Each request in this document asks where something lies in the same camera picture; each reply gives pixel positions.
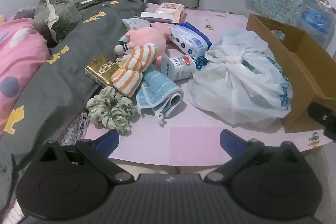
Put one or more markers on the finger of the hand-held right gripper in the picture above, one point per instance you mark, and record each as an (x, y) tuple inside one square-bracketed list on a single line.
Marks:
[(321, 113)]

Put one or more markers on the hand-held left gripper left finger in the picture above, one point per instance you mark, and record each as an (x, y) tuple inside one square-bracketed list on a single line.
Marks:
[(109, 138)]

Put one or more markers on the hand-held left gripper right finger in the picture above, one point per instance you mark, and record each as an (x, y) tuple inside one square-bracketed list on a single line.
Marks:
[(231, 141)]

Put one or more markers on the brown cardboard box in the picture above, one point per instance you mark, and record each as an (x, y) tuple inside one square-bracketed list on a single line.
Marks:
[(288, 56)]

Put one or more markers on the orange striped cloth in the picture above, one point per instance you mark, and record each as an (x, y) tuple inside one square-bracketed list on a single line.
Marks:
[(131, 74)]

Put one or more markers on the light blue towel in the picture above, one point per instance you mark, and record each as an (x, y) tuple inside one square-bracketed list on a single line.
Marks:
[(160, 92)]

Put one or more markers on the pink plush toy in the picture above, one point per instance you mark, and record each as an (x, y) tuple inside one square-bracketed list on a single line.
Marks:
[(147, 39)]

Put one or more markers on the blue and white wipes packet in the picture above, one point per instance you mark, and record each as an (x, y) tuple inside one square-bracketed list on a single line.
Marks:
[(189, 39)]

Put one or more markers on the light blue packet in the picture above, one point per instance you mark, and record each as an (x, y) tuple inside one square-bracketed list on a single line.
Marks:
[(135, 22)]

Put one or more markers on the green floral scrunchie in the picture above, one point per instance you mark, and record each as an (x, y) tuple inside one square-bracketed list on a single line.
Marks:
[(115, 113)]

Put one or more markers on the white lace cloth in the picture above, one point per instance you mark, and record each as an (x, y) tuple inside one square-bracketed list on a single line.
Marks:
[(76, 127)]

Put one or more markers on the white plastic bag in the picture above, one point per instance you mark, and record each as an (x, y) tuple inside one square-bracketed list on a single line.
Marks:
[(231, 87)]

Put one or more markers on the gold packet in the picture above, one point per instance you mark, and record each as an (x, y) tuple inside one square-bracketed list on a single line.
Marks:
[(101, 70)]

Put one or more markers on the grey quilt with yellow prints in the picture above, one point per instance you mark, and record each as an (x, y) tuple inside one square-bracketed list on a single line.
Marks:
[(65, 69)]

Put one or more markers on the white milk bottle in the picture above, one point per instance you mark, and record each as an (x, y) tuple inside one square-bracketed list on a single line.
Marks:
[(176, 66)]

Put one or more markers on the blue plastic bag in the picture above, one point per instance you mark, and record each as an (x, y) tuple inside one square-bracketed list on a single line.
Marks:
[(315, 19)]

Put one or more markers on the pink quilt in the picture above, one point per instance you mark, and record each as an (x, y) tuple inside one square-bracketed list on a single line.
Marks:
[(18, 56)]

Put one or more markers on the green floral pillow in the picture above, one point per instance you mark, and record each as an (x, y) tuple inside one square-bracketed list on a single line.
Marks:
[(60, 16)]

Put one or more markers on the white flat box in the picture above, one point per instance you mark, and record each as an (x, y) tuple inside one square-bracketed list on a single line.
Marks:
[(155, 15)]

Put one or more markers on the pink tissue packet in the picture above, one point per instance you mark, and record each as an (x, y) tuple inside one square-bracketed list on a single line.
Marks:
[(170, 10)]

